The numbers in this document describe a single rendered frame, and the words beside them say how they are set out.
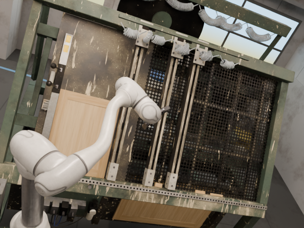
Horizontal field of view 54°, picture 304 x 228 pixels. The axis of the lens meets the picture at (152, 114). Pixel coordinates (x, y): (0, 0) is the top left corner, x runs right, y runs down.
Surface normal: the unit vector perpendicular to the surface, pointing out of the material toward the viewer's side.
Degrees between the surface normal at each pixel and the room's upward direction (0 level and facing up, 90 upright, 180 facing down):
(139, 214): 90
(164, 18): 90
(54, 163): 19
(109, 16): 54
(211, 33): 90
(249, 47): 90
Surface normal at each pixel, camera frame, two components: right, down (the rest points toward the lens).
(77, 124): 0.33, 0.00
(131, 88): 0.32, -0.47
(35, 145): 0.13, -0.68
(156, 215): 0.15, 0.56
